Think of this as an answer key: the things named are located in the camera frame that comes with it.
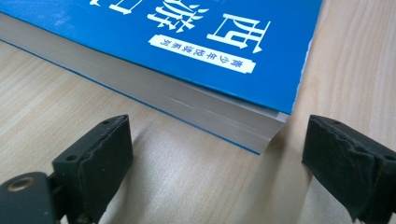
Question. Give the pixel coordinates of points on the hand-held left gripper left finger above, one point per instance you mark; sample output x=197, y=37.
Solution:
x=99, y=168

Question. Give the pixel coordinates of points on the blue book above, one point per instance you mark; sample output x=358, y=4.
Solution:
x=174, y=62

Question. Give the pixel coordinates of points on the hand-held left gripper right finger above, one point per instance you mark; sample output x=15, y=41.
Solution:
x=351, y=168

